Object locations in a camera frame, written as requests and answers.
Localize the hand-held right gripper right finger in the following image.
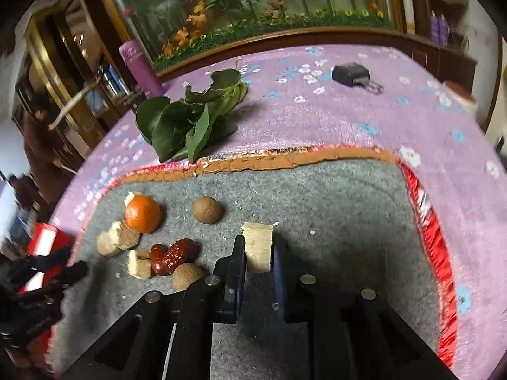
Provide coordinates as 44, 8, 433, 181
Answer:
271, 233, 460, 380

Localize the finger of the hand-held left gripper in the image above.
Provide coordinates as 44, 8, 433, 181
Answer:
12, 285, 66, 314
37, 260, 88, 290

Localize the grey mat with red border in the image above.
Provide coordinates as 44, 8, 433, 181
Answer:
48, 146, 460, 380

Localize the orange mandarin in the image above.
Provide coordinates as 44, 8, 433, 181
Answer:
125, 195, 163, 233

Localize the red jujube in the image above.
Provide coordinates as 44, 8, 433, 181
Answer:
150, 244, 169, 277
162, 238, 200, 273

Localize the framed floral panel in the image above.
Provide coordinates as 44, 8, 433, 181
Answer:
93, 0, 401, 76

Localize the red box with white inside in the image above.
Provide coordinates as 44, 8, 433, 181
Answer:
24, 222, 74, 294

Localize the brown longan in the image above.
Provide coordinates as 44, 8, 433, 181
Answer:
193, 196, 222, 224
172, 263, 206, 291

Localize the purple floral blanket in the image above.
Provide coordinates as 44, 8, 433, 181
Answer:
48, 43, 507, 380

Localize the wooden display shelf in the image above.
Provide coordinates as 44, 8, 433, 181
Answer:
16, 4, 139, 155

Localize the black plastic device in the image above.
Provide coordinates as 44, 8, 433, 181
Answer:
332, 62, 384, 95

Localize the green leafy vegetable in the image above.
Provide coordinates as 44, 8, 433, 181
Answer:
135, 69, 248, 163

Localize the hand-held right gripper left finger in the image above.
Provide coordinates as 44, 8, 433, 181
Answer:
59, 235, 248, 380

